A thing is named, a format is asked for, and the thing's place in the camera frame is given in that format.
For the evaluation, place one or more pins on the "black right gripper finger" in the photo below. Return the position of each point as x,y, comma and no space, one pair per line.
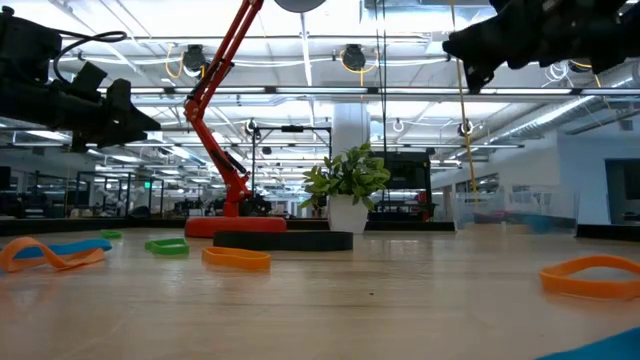
477,77
465,45

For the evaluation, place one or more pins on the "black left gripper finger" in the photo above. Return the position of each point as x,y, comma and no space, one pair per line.
132,117

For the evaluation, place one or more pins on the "green rubber band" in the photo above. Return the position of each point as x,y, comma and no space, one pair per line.
167,251
111,235

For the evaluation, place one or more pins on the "orange rubber band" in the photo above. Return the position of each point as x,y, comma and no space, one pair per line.
235,262
80,259
575,287

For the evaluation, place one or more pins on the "black rubber band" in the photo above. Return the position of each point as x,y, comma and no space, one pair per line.
280,241

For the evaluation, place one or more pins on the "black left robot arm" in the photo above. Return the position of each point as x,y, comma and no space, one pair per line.
25,45

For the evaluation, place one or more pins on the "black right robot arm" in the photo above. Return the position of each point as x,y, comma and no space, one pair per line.
600,30

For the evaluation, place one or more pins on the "clear plastic bin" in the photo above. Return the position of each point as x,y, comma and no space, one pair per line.
500,215

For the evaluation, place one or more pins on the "black cabinet on stand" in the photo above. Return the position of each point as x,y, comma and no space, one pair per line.
407,172

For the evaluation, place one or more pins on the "red desk lamp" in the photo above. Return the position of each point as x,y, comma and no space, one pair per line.
235,226

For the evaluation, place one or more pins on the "green plant in white pot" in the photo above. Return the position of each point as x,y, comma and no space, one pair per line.
350,175

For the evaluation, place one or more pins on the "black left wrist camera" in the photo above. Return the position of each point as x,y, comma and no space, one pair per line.
90,77

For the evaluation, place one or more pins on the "black cage frame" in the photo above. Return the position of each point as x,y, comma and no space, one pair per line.
120,174

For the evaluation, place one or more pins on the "black metal table frame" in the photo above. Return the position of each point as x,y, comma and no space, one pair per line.
75,226

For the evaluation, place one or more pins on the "black gantry frame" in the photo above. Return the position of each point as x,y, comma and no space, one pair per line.
292,128

